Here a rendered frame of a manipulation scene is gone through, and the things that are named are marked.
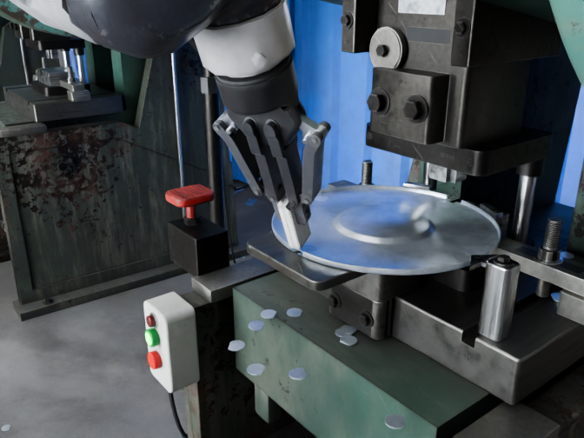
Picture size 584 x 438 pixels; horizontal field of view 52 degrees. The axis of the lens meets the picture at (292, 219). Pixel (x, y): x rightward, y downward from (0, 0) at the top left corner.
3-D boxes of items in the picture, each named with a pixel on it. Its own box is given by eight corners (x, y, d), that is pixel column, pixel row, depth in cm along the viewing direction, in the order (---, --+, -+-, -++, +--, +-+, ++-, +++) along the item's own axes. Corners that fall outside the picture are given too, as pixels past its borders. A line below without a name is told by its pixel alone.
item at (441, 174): (451, 184, 80) (454, 157, 79) (423, 175, 84) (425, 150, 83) (466, 180, 82) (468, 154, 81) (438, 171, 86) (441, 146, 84)
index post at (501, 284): (497, 343, 66) (508, 264, 62) (474, 332, 68) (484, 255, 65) (512, 335, 67) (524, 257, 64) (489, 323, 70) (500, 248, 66)
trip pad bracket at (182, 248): (202, 342, 99) (195, 233, 92) (175, 318, 106) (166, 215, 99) (233, 330, 103) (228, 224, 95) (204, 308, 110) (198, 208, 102)
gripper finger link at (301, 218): (294, 182, 66) (318, 185, 64) (302, 215, 69) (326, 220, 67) (288, 190, 65) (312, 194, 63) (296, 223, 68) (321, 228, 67)
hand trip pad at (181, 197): (182, 245, 95) (179, 200, 93) (165, 233, 100) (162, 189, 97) (220, 234, 99) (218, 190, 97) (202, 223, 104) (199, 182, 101)
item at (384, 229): (381, 178, 97) (381, 173, 97) (547, 233, 76) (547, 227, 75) (228, 218, 80) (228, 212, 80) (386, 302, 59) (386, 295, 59)
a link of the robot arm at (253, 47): (254, 29, 47) (268, 89, 51) (321, -36, 55) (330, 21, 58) (135, 24, 53) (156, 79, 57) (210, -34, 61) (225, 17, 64)
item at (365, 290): (315, 386, 68) (316, 279, 63) (245, 333, 78) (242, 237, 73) (454, 315, 82) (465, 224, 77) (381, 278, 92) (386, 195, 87)
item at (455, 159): (477, 197, 71) (482, 153, 69) (360, 161, 86) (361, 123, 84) (550, 173, 81) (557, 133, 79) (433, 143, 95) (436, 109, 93)
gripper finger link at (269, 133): (278, 102, 60) (290, 103, 60) (301, 188, 67) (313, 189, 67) (260, 124, 58) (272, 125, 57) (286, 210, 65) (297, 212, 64)
